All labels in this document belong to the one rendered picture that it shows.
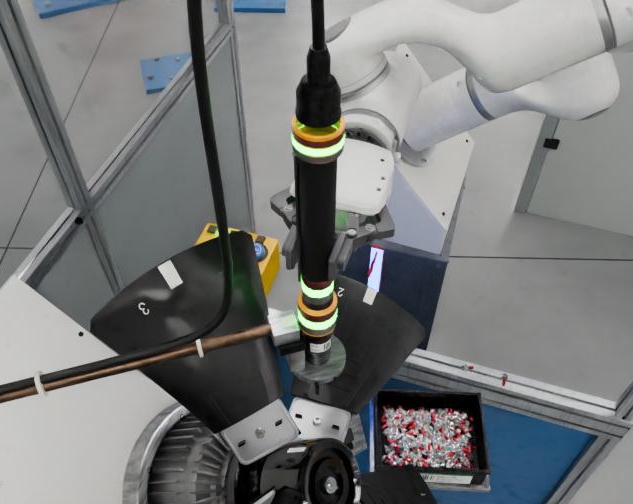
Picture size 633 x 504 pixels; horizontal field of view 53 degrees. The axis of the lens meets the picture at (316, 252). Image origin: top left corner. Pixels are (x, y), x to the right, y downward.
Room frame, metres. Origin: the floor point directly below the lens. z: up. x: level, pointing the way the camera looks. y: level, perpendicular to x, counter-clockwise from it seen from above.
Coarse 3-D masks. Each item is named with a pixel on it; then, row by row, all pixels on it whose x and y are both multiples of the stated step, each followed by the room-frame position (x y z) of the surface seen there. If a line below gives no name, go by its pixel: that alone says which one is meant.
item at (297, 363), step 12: (288, 312) 0.42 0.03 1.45; (276, 324) 0.40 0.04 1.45; (276, 336) 0.39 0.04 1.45; (288, 336) 0.39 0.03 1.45; (300, 336) 0.40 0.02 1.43; (288, 348) 0.39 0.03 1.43; (300, 348) 0.39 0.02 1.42; (336, 348) 0.42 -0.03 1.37; (288, 360) 0.40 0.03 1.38; (300, 360) 0.39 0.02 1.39; (336, 360) 0.41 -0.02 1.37; (300, 372) 0.39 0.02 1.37; (312, 372) 0.39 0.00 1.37; (324, 372) 0.39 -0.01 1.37; (336, 372) 0.39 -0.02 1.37
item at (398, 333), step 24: (360, 288) 0.65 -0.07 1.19; (360, 312) 0.61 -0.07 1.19; (384, 312) 0.62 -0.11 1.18; (336, 336) 0.56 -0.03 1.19; (360, 336) 0.56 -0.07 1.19; (384, 336) 0.57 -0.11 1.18; (408, 336) 0.58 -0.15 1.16; (360, 360) 0.52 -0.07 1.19; (384, 360) 0.52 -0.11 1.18; (312, 384) 0.47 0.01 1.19; (336, 384) 0.47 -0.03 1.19; (360, 384) 0.48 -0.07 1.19; (384, 384) 0.48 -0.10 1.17; (360, 408) 0.44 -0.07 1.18
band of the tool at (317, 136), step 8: (296, 120) 0.43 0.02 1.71; (344, 120) 0.42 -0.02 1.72; (296, 128) 0.41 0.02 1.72; (304, 128) 0.43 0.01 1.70; (312, 128) 0.44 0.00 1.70; (320, 128) 0.44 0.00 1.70; (328, 128) 0.44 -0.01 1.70; (336, 128) 0.43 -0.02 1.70; (304, 136) 0.40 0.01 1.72; (312, 136) 0.40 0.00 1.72; (320, 136) 0.40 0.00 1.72; (328, 136) 0.40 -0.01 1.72; (336, 136) 0.40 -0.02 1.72; (336, 144) 0.40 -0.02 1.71
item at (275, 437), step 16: (256, 416) 0.38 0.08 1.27; (272, 416) 0.38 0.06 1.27; (288, 416) 0.38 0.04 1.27; (224, 432) 0.37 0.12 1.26; (240, 432) 0.37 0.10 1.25; (272, 432) 0.37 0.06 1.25; (288, 432) 0.37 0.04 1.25; (240, 448) 0.35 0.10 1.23; (256, 448) 0.36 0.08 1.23; (272, 448) 0.36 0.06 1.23
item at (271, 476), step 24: (264, 456) 0.36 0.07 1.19; (288, 456) 0.34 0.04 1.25; (312, 456) 0.33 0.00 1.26; (336, 456) 0.35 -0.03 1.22; (240, 480) 0.33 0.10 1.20; (264, 480) 0.32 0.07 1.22; (288, 480) 0.30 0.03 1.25; (312, 480) 0.31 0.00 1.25; (336, 480) 0.32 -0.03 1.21; (360, 480) 0.33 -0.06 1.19
